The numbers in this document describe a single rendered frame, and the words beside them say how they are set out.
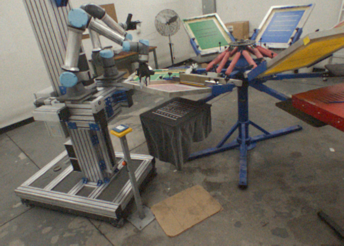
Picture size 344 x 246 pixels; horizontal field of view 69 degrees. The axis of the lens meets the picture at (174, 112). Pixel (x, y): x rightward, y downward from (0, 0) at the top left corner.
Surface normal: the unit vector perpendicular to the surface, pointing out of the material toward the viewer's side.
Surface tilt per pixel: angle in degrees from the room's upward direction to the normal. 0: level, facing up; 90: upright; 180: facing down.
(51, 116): 90
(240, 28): 89
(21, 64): 90
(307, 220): 0
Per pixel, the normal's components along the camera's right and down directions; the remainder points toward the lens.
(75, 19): 0.31, 0.24
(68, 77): 0.23, 0.48
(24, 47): 0.70, 0.21
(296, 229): -0.13, -0.91
